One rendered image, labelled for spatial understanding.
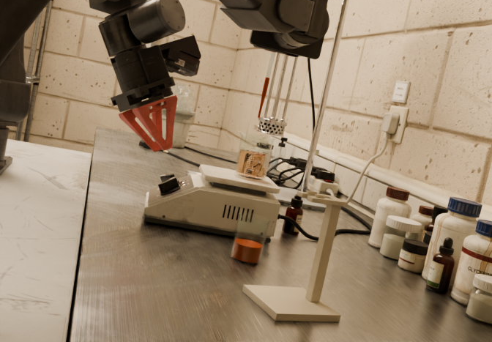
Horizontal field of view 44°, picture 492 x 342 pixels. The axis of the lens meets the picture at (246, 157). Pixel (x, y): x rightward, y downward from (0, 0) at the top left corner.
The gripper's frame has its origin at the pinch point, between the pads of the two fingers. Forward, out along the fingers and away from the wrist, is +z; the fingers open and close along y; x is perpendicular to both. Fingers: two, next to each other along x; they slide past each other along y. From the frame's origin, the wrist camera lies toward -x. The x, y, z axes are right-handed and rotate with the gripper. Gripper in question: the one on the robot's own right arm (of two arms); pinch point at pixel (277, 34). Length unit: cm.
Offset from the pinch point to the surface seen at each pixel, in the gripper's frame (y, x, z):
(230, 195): 2.3, 25.4, -5.2
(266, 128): -8.9, 15.8, 40.9
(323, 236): -4.9, 24.0, -30.8
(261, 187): -2.1, 23.3, -4.7
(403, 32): -40, -15, 54
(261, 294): 0.5, 31.4, -31.1
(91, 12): 60, -18, 239
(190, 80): 2, 5, 245
